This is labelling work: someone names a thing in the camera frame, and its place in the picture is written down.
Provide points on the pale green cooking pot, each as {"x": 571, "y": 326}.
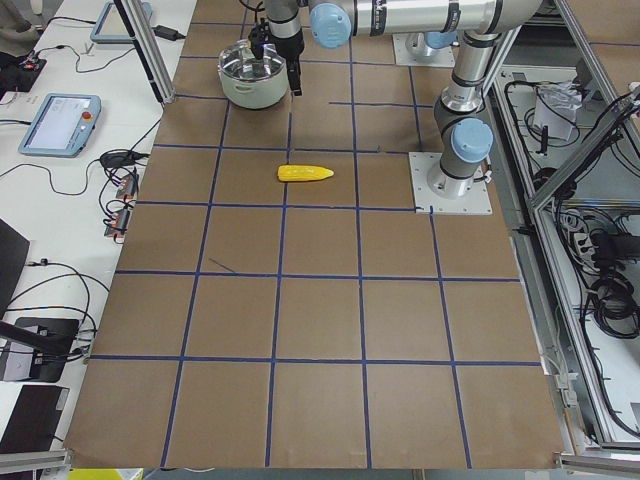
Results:
{"x": 256, "y": 95}

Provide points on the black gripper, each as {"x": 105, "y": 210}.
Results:
{"x": 287, "y": 46}

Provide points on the glass pot lid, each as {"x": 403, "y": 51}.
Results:
{"x": 238, "y": 62}

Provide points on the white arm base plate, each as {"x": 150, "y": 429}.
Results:
{"x": 435, "y": 193}
{"x": 431, "y": 49}

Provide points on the black power adapter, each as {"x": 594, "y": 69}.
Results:
{"x": 168, "y": 33}

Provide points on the teach pendant near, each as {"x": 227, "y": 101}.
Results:
{"x": 62, "y": 125}

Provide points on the aluminium frame post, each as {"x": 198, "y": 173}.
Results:
{"x": 142, "y": 36}

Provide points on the small circuit board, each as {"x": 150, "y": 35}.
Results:
{"x": 128, "y": 187}

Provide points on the yellow corn cob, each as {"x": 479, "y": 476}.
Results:
{"x": 303, "y": 173}

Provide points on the black monitor stand base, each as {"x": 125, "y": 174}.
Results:
{"x": 37, "y": 348}

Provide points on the brown paper table mat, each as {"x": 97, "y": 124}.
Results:
{"x": 325, "y": 324}

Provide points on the teach pendant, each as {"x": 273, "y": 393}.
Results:
{"x": 109, "y": 28}
{"x": 62, "y": 125}

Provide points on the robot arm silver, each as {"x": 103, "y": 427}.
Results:
{"x": 467, "y": 140}
{"x": 277, "y": 22}

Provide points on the teach pendant far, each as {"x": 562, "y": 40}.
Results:
{"x": 109, "y": 28}

